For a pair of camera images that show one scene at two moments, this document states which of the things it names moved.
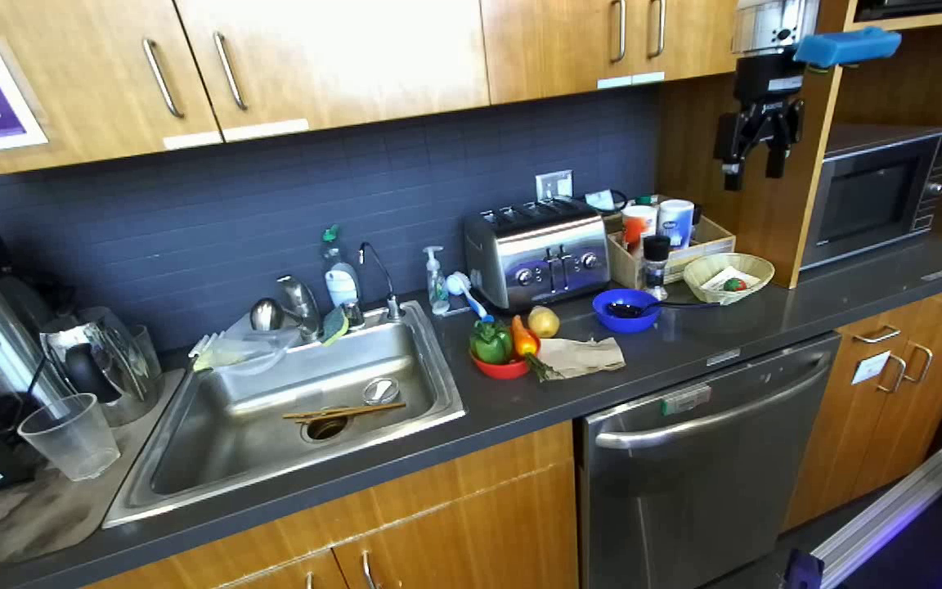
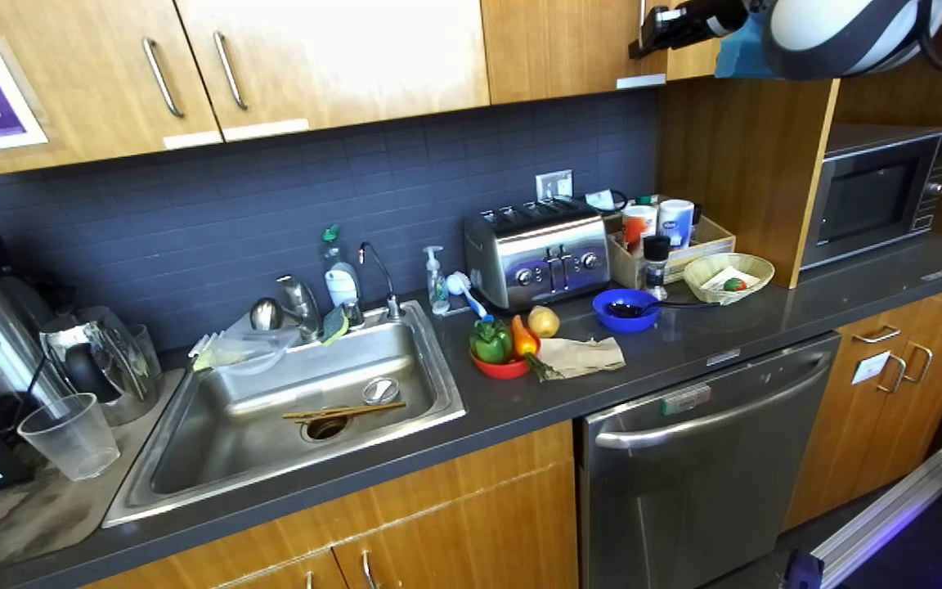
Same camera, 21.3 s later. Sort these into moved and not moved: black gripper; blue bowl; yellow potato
Moved: black gripper
Not moved: yellow potato; blue bowl
